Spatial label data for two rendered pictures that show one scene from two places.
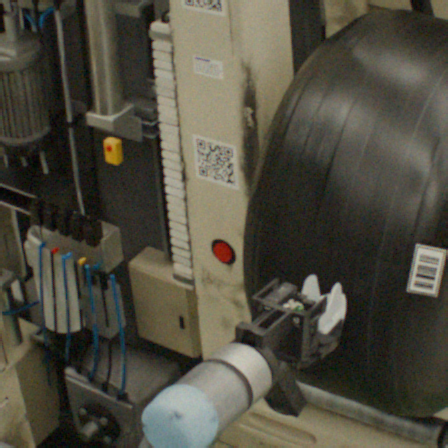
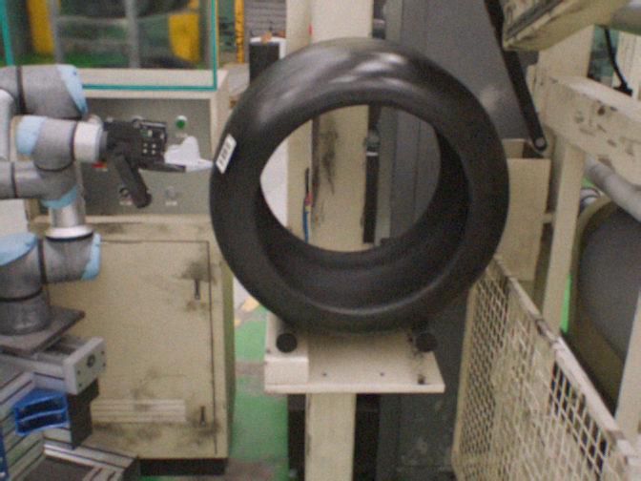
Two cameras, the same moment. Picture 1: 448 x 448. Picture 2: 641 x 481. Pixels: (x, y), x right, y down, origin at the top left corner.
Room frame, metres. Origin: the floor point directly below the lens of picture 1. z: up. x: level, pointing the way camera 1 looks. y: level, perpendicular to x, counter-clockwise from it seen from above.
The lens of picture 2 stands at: (0.54, -1.35, 1.63)
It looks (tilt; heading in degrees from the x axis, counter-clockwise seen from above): 21 degrees down; 51
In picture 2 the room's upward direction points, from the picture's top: 1 degrees clockwise
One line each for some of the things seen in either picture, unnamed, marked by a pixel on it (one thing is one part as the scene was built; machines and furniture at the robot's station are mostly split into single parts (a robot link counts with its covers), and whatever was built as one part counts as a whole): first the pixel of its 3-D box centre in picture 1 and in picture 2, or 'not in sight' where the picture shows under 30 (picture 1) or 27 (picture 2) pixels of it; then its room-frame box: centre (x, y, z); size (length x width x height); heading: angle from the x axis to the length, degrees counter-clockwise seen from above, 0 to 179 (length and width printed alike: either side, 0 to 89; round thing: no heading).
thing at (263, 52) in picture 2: not in sight; (271, 67); (5.47, 5.63, 0.38); 1.20 x 0.80 x 0.76; 41
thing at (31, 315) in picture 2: not in sight; (20, 304); (1.02, 0.45, 0.77); 0.15 x 0.15 x 0.10
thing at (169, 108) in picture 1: (183, 153); not in sight; (1.69, 0.05, 1.19); 0.05 x 0.04 x 0.48; 143
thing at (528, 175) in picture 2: not in sight; (500, 208); (1.96, -0.30, 1.05); 0.20 x 0.15 x 0.30; 53
